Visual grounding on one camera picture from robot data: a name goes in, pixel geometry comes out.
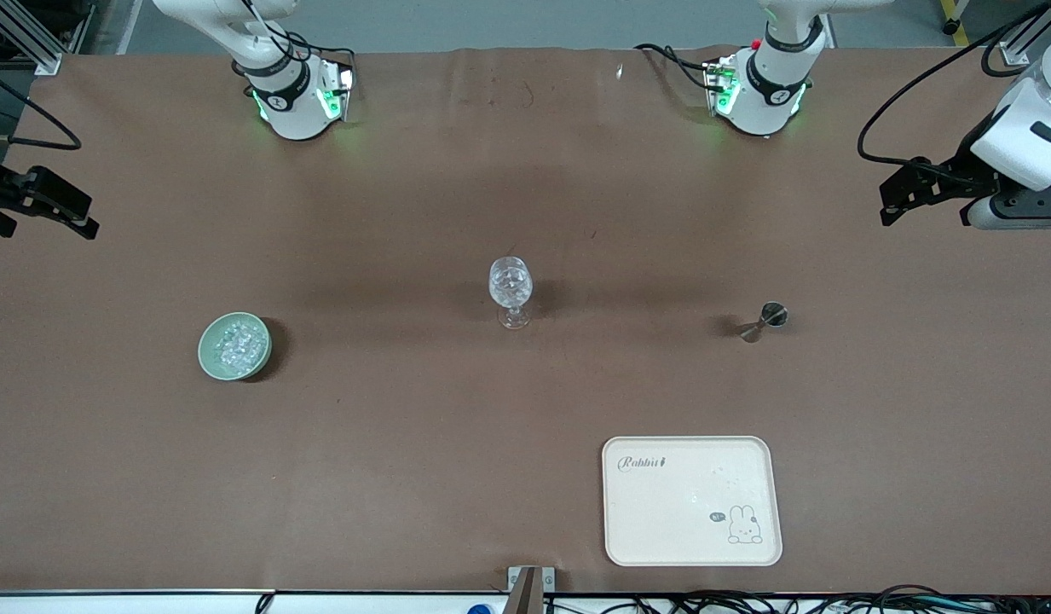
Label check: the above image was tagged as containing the steel double jigger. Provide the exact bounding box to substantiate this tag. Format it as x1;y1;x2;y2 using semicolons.
740;301;788;344

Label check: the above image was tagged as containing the clear ice cube heap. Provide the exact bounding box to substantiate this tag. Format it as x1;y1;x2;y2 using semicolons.
214;320;267;374

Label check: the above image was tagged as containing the clear stemmed wine glass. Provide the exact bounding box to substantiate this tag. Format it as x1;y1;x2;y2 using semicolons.
488;256;535;330

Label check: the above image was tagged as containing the pale green ceramic bowl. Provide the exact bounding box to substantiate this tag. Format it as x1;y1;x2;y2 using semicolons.
198;312;273;382

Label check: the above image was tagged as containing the cream rabbit print tray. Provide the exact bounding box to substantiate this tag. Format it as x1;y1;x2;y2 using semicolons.
602;436;783;567

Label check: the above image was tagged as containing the brown table cover sheet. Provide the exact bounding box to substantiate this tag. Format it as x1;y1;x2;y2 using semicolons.
0;47;1051;596

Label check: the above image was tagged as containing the silver aluminium frame profile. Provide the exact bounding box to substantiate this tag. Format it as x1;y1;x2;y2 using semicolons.
0;0;66;76
998;4;1051;67

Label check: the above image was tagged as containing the black right arm base cable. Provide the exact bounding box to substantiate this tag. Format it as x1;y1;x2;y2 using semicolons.
231;0;357;86

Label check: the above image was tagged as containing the black arm base cable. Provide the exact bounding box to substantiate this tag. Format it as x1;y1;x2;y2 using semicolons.
634;43;715;91
231;0;357;86

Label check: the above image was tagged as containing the black left arm base cable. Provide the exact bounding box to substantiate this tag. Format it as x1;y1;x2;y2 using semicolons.
634;43;715;91

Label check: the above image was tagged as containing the tangled black cable bundle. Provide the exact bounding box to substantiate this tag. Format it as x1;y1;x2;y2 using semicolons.
542;584;1051;614

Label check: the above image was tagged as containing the aluminium camera mount post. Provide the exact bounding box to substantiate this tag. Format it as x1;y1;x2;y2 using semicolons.
506;565;557;614

